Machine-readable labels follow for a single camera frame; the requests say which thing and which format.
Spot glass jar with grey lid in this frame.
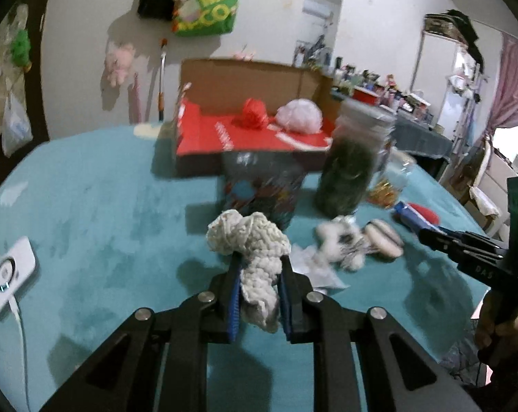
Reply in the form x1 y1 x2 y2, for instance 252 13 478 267
313 100 396 218

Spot row of bottles and figurines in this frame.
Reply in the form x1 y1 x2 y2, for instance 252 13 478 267
293 34 437 122

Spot cardboard box with red lining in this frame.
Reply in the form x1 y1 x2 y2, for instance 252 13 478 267
172 57 342 179

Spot green shopping bag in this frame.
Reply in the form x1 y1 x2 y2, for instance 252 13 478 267
170 0 242 37

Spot black and white striped scrunchie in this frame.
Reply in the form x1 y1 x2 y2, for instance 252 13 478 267
315 216 371 272

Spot pink curtain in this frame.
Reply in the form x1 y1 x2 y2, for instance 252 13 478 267
483 33 518 139

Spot white air conditioner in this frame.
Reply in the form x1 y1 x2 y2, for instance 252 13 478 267
304 0 333 19

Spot hanging white plastic bag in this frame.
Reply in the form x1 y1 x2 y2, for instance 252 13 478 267
1 92 35 158

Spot red mesh bath sponge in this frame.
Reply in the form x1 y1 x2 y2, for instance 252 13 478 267
235 97 269 130

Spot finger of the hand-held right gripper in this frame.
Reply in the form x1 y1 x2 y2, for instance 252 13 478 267
417 227 507 267
438 227 509 247

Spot white charger device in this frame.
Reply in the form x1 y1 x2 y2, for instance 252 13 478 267
0 236 39 321

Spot white mesh bath sponge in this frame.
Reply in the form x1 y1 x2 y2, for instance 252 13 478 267
275 99 324 135

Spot white cable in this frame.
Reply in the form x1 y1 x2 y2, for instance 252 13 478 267
8 295 33 412

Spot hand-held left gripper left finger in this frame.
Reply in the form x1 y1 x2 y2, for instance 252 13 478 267
40 254 243 412

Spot grey table cloth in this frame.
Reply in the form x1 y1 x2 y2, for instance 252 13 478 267
331 89 454 160

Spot clear jar with colourful items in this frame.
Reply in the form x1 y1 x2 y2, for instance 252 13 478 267
218 152 305 229

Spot white crochet scrunchie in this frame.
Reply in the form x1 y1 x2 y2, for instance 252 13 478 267
205 209 292 334

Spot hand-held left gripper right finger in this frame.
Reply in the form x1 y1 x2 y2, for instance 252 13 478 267
280 255 483 412

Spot clear plastic bag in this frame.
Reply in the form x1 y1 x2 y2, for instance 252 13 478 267
291 244 351 291

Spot person's right hand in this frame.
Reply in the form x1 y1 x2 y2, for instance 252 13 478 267
474 304 518 355

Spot blue and white packet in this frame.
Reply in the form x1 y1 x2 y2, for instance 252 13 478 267
392 201 437 231

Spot small glass jar gold contents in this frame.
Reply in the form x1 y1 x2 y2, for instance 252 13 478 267
366 148 417 209

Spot stick with orange grip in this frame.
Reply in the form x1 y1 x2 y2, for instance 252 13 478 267
157 38 169 122

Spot green plush toy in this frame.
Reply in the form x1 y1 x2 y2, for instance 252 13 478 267
11 28 32 70

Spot round beige pad black band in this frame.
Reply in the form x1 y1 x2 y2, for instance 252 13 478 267
364 219 405 262

